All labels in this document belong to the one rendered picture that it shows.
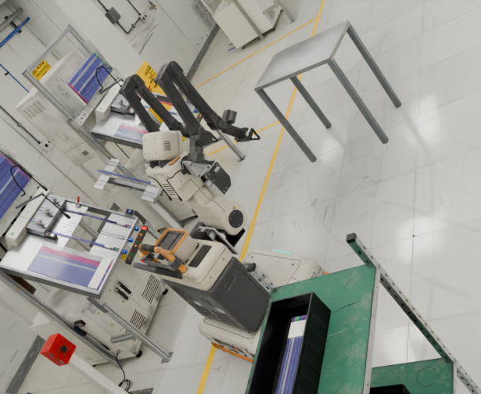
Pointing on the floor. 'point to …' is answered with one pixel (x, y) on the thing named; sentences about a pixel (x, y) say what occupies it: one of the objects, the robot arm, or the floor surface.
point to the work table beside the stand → (292, 59)
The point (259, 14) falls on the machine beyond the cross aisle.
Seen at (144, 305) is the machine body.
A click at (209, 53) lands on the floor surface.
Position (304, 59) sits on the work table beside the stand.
